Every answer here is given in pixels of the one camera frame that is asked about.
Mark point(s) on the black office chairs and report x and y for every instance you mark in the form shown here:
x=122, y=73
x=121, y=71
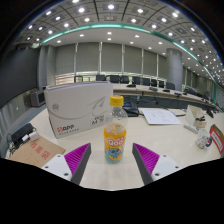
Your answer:
x=115, y=79

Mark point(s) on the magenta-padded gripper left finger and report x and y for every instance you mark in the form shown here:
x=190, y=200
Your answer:
x=60, y=165

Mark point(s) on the white charger block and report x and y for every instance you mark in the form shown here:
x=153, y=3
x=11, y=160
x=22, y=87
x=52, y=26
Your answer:
x=32, y=136

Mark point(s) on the white open organizer box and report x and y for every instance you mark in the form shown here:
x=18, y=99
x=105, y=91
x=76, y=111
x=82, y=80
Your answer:
x=193, y=115

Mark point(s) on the ceiling lights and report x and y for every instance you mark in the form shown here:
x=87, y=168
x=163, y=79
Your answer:
x=111, y=6

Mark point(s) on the long grey conference desk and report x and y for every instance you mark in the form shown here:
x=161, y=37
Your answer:
x=160, y=95

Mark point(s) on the yellow-capped orange drink bottle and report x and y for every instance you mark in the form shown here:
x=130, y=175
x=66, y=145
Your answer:
x=115, y=140

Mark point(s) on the white printed paper sheet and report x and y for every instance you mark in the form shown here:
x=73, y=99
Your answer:
x=160, y=116

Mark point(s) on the brown cardboard box red label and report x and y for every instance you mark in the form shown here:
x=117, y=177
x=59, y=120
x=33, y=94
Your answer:
x=217, y=138

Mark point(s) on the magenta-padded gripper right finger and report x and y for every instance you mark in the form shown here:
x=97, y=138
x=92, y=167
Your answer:
x=163, y=165

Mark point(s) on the brown paper envelope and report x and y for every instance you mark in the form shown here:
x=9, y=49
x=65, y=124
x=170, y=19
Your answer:
x=35, y=151

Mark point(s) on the grey monitor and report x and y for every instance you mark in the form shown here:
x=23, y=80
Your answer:
x=37, y=98

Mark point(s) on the large white printed carton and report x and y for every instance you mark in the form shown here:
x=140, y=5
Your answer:
x=76, y=106

